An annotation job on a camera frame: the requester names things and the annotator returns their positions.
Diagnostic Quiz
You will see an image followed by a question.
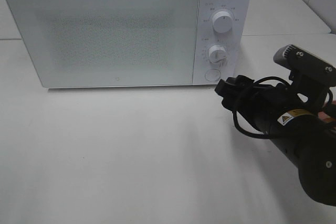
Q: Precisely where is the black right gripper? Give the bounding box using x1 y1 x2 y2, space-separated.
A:
215 77 328 135

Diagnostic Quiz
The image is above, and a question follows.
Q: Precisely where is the round white door button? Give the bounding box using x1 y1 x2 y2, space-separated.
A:
205 69 221 82

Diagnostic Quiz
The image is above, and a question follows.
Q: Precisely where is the pink round plate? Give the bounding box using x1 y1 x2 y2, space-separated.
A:
318 100 335 124

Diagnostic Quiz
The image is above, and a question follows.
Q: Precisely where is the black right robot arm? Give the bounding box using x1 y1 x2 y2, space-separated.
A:
215 76 335 206

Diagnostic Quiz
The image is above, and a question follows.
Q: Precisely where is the lower white timer knob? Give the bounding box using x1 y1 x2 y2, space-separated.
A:
208 45 227 65

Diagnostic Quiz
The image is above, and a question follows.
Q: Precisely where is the upper white power knob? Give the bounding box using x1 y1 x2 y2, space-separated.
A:
212 10 233 34

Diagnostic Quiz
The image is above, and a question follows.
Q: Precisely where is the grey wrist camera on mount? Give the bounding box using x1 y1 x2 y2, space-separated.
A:
273 45 335 87

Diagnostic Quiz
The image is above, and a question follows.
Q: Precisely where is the black camera cable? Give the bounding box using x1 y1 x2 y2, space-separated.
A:
230 76 333 140

